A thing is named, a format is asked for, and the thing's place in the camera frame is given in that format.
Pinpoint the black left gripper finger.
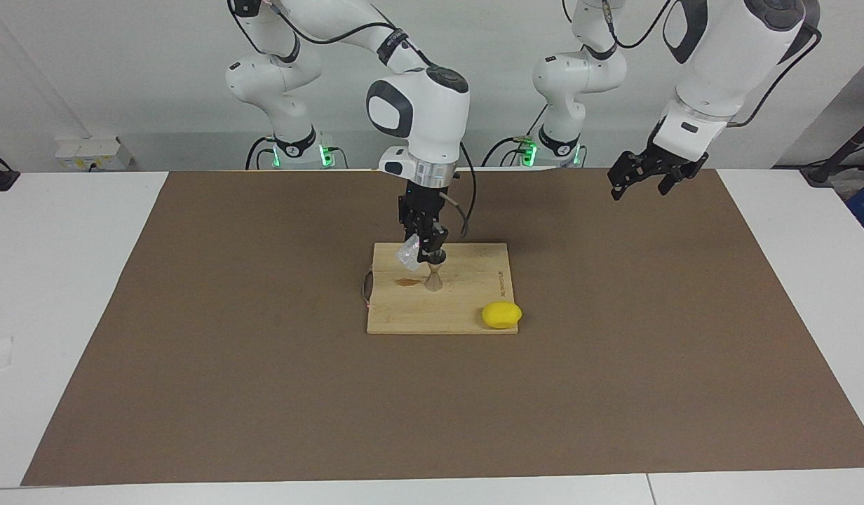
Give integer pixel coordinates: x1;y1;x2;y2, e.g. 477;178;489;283
607;150;654;202
658;167;701;196

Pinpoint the clear plastic cup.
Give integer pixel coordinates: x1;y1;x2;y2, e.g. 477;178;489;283
396;234;422;271

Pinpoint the wooden cutting board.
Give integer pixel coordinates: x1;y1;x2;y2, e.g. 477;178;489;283
363;243;519;335

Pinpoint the yellow lemon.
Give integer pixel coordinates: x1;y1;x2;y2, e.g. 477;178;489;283
481;301;523;330

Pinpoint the black tripod stand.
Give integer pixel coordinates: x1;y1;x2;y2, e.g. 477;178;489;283
800;112;864;187

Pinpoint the brown table mat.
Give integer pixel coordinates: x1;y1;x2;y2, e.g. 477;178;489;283
22;168;864;486

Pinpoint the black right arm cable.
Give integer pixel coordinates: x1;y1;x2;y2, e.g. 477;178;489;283
264;0;477;238

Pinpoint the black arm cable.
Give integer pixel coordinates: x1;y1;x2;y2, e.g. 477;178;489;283
264;0;477;238
562;0;823;128

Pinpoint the black base cable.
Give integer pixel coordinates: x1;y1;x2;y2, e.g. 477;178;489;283
245;137;349;171
481;105;587;168

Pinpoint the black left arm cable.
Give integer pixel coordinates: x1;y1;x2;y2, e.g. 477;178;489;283
562;0;823;128

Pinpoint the white wall socket strip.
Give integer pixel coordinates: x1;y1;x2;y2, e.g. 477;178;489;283
55;137;133;171

